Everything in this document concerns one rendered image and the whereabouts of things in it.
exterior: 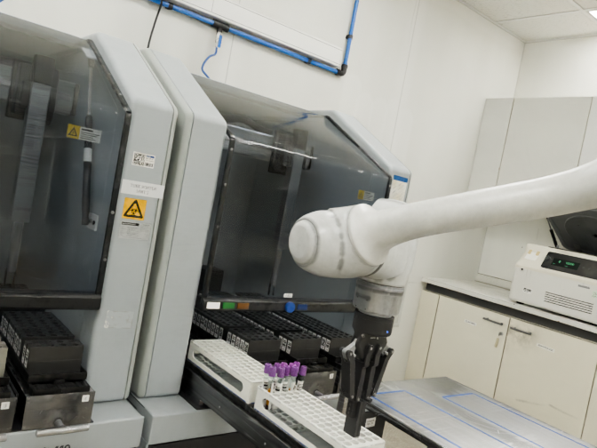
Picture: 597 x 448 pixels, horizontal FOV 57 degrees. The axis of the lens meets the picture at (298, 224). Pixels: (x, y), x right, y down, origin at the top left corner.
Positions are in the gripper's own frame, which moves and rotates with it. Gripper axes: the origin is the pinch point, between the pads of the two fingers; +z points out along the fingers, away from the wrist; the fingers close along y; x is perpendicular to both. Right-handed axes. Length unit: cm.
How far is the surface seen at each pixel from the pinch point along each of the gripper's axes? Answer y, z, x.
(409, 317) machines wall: -222, 29, -162
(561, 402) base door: -229, 44, -58
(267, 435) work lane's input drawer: 6.8, 10.3, -16.0
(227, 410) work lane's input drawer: 6.7, 11.7, -31.4
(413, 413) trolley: -33.4, 8.0, -10.7
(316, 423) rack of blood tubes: 3.9, 3.5, -5.6
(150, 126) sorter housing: 28, -48, -51
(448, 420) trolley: -40.2, 8.0, -5.4
